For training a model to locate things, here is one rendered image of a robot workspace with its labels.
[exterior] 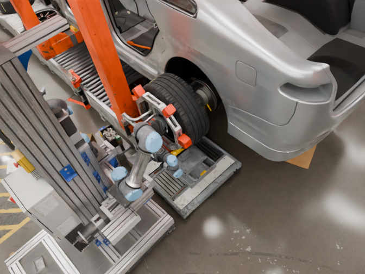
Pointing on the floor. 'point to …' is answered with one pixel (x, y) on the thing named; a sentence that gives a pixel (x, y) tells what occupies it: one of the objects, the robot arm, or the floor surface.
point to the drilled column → (122, 160)
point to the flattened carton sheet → (304, 160)
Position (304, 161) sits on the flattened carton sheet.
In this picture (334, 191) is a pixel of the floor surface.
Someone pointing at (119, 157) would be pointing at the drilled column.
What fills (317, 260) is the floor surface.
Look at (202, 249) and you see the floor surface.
